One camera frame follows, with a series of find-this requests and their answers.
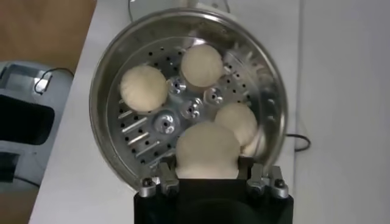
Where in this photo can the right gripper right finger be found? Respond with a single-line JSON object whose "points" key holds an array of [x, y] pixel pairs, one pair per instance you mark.
{"points": [[265, 182]]}

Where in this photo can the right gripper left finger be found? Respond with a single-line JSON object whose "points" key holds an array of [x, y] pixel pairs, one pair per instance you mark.
{"points": [[166, 182]]}

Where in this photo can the white steamed baozi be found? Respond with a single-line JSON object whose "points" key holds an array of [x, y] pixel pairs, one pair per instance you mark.
{"points": [[207, 149], [236, 121], [143, 88], [201, 65]]}

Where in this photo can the perforated steel steamer basket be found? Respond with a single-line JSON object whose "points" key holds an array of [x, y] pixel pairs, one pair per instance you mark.
{"points": [[128, 54]]}

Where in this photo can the grey black robot torso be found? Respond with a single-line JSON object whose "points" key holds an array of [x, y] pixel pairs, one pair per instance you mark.
{"points": [[18, 121]]}

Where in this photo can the cream electric cooker pot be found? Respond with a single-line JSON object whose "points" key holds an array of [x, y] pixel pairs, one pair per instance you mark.
{"points": [[182, 3]]}

